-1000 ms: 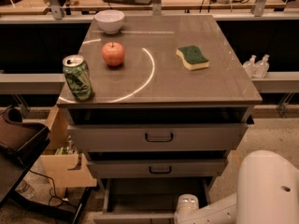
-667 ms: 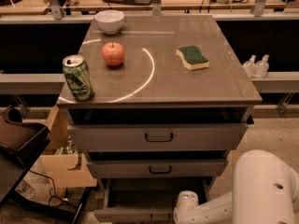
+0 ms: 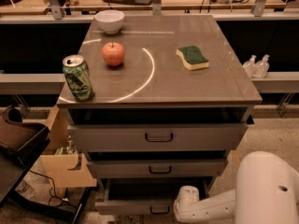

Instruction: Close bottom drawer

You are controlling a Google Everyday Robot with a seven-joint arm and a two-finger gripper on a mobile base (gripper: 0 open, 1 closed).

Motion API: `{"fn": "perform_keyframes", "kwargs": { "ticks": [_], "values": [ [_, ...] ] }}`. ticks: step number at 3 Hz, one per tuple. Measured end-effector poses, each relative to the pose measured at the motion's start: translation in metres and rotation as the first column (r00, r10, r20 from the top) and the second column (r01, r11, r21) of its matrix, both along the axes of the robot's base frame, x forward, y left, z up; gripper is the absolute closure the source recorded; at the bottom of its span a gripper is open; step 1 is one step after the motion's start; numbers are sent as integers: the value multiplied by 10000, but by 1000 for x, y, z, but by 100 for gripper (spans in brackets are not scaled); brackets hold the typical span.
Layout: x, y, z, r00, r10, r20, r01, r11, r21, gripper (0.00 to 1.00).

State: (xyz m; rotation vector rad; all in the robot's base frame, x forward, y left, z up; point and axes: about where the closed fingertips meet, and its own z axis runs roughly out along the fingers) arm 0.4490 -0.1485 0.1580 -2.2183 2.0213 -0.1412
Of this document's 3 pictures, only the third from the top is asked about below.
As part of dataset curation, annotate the green and yellow sponge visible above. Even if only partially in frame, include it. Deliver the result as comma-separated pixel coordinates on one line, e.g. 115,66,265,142
176,46,209,71

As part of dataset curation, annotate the green soda can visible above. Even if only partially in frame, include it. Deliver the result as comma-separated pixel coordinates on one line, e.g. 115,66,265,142
63,55,94,101

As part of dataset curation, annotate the right clear pump bottle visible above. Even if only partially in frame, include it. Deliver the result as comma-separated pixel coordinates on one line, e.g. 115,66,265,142
253,54,269,78

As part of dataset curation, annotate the left clear pump bottle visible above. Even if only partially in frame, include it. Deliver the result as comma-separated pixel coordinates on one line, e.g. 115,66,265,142
243,55,256,78

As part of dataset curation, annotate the grey middle drawer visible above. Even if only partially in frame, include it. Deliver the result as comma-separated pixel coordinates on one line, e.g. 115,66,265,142
87,151,227,179

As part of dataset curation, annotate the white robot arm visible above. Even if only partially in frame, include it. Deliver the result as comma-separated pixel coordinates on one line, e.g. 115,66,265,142
173,151,299,224

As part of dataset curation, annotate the cardboard box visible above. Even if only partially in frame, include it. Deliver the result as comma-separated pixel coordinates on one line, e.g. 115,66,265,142
40,105,97,188

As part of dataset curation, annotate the clear pump bottle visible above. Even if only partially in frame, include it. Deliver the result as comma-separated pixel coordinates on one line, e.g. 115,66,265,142
253,54,269,78
243,55,256,78

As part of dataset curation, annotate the black floor cable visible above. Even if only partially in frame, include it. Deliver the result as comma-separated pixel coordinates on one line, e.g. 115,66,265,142
28,169,78,224

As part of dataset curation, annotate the white ceramic bowl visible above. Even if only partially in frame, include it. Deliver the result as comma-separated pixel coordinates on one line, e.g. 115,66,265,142
94,9,124,34

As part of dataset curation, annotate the grey drawer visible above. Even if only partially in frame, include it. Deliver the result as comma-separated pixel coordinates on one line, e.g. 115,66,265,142
95,177,213,216
65,107,251,153
87,151,227,179

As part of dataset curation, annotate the grey top drawer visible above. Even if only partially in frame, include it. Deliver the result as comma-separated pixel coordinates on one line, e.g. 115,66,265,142
65,107,251,153

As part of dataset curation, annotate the grey bottom drawer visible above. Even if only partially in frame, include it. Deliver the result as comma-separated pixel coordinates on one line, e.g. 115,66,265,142
95,177,213,216

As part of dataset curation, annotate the dark brown chair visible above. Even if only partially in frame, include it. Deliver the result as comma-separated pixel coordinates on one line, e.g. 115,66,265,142
0,106,50,203

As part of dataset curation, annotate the red apple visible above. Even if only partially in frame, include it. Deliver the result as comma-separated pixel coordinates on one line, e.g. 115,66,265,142
102,42,125,66

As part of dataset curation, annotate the grey drawer cabinet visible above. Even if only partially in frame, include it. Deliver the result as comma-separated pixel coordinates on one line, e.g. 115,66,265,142
56,13,263,217

